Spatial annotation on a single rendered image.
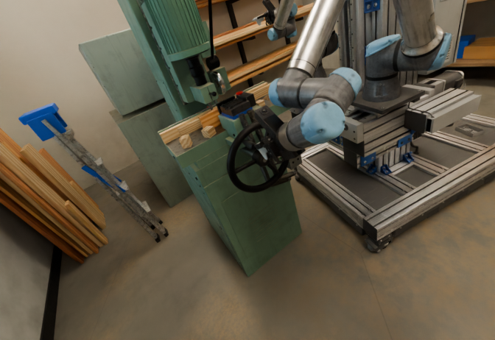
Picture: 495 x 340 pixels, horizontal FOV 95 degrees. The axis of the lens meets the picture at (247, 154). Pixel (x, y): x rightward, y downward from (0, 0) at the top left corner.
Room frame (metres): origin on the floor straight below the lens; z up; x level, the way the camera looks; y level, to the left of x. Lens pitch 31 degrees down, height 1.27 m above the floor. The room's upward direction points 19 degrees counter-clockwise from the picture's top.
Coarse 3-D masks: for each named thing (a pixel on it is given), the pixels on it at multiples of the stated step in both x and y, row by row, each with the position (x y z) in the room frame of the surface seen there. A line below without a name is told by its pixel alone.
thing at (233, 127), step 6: (258, 108) 0.84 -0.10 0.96; (246, 114) 0.82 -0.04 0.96; (222, 120) 0.88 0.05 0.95; (228, 120) 0.83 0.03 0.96; (234, 120) 0.80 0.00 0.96; (222, 126) 0.90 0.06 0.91; (228, 126) 0.84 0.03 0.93; (234, 126) 0.79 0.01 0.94; (240, 126) 0.80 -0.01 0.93; (228, 132) 0.87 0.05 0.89; (234, 132) 0.81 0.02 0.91; (252, 132) 0.82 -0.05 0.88; (234, 138) 0.83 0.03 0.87
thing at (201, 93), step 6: (210, 84) 1.01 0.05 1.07; (192, 90) 1.08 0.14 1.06; (198, 90) 1.00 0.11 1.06; (204, 90) 0.99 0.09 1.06; (210, 90) 1.00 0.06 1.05; (216, 90) 1.01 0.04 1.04; (198, 96) 1.03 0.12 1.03; (204, 96) 0.98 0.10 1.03; (210, 96) 0.99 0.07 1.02; (216, 96) 1.00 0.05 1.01; (204, 102) 0.99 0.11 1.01; (210, 102) 1.03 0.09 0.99
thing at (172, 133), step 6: (264, 84) 1.18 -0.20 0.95; (252, 90) 1.15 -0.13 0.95; (186, 120) 1.02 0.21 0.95; (192, 120) 1.01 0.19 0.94; (180, 126) 0.99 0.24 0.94; (162, 132) 0.96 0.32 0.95; (168, 132) 0.96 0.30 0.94; (174, 132) 0.97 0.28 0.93; (162, 138) 0.95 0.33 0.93; (168, 138) 0.96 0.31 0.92; (174, 138) 0.97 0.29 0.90
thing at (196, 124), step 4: (268, 84) 1.18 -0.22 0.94; (260, 88) 1.15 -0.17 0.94; (264, 88) 1.15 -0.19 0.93; (268, 88) 1.16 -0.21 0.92; (252, 92) 1.14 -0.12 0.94; (256, 92) 1.13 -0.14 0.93; (260, 92) 1.14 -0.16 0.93; (264, 92) 1.15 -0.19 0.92; (256, 96) 1.13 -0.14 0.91; (260, 96) 1.14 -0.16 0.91; (196, 120) 1.00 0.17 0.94; (188, 124) 0.98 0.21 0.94; (192, 124) 0.99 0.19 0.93; (196, 124) 0.99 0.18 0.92; (200, 124) 1.00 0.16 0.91; (180, 128) 0.97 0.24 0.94; (184, 128) 0.97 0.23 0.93; (188, 128) 0.98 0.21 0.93; (192, 128) 0.98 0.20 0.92; (196, 128) 0.99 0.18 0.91; (180, 132) 0.96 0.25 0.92; (184, 132) 0.97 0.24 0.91; (188, 132) 0.97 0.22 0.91
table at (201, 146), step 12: (276, 108) 0.99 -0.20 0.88; (288, 108) 1.01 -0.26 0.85; (192, 132) 0.97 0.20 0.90; (264, 132) 0.84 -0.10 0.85; (168, 144) 0.93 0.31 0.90; (180, 144) 0.89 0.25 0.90; (192, 144) 0.85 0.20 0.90; (204, 144) 0.83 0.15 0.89; (216, 144) 0.85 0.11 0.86; (228, 144) 0.85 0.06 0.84; (180, 156) 0.79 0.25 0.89; (192, 156) 0.81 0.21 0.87; (204, 156) 0.83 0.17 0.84
